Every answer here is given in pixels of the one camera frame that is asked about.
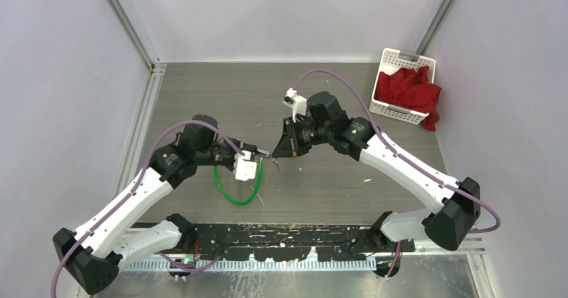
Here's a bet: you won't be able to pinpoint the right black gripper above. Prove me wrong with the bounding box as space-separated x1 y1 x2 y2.
273 116 332 159

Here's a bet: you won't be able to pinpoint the green cable lock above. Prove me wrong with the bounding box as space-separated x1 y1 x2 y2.
212 154 269 206

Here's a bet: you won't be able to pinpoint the small silver keys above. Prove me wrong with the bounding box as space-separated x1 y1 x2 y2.
268 156 280 171

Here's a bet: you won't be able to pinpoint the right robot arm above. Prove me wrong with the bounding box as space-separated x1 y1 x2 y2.
272 88 480 252

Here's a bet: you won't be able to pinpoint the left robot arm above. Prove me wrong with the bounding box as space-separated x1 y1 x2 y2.
50 115 271 297

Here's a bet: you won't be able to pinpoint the red cloth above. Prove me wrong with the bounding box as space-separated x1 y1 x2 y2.
374 66 441 131

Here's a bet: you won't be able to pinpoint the white plastic basket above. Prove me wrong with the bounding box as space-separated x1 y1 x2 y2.
369 48 441 131

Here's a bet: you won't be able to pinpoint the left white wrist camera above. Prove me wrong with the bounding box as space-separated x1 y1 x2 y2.
233 151 259 181

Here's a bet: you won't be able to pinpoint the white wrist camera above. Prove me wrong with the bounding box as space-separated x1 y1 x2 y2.
233 151 259 181
283 88 307 123

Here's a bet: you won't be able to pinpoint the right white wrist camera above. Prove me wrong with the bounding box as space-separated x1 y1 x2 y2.
283 88 307 123

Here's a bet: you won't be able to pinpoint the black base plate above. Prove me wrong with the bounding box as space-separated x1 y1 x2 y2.
152 223 416 263

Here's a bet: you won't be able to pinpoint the right aluminium frame post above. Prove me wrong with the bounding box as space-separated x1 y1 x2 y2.
415 0 456 55

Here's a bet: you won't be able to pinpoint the aluminium frame post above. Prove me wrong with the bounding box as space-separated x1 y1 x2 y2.
107 0 161 71
415 0 456 55

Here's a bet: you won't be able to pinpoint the left aluminium frame post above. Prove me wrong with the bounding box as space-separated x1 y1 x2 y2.
107 0 161 71

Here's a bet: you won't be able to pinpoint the aluminium front rail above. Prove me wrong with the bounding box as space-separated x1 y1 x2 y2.
83 226 486 273

